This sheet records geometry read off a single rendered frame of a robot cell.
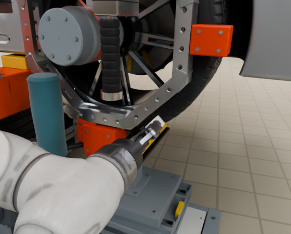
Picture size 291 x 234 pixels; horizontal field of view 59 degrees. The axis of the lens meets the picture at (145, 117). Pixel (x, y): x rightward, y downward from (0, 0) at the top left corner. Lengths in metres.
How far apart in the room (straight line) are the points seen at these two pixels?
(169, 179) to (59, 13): 0.82
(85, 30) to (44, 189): 0.37
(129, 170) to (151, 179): 0.72
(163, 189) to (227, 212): 0.42
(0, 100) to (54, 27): 0.52
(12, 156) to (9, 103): 0.72
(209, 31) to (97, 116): 0.41
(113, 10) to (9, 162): 0.29
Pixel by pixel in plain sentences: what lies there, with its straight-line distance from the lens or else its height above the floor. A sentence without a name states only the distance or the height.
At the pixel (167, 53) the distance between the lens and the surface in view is 0.94.
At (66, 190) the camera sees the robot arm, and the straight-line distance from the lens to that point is 0.36.
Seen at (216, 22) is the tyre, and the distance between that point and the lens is 0.72.
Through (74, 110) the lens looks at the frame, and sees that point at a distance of 0.86.
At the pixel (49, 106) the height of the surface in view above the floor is 0.66.
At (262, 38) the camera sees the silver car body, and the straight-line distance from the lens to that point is 0.78.
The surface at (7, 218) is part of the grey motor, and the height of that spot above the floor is 0.28.
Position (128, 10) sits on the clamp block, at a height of 0.91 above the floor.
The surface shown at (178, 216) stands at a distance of 1.09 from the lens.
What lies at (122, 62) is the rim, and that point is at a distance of 0.84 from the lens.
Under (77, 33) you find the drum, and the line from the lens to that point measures 0.61.
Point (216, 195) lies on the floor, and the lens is 1.51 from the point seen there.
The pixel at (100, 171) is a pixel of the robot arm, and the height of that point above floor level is 0.68.
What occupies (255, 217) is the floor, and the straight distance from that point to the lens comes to 1.44.
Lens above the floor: 0.90
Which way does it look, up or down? 22 degrees down
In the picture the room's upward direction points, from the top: 1 degrees clockwise
